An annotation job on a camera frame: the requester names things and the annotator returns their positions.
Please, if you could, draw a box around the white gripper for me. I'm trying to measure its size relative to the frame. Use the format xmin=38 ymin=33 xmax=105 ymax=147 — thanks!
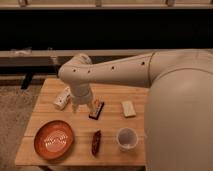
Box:
xmin=70 ymin=84 xmax=96 ymax=113

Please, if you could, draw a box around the white sponge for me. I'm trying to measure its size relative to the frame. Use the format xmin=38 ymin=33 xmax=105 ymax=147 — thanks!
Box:
xmin=121 ymin=101 xmax=136 ymax=117

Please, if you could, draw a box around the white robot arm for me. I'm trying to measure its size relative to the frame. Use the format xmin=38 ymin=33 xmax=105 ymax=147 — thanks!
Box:
xmin=59 ymin=49 xmax=213 ymax=171

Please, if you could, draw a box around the orange ceramic bowl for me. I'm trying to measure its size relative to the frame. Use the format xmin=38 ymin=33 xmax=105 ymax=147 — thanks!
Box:
xmin=34 ymin=120 xmax=74 ymax=160

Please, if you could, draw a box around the white bottle lying down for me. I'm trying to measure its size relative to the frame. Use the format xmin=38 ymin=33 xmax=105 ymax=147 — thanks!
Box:
xmin=53 ymin=87 xmax=71 ymax=110

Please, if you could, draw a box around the wooden table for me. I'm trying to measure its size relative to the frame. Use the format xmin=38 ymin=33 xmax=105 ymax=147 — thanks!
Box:
xmin=15 ymin=78 xmax=148 ymax=166

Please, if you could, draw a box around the white plastic cup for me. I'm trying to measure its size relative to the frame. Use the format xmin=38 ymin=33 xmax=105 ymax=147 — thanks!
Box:
xmin=116 ymin=128 xmax=138 ymax=151

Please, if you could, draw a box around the long wooden bench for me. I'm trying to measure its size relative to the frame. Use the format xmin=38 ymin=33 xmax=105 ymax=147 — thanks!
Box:
xmin=0 ymin=48 xmax=213 ymax=90

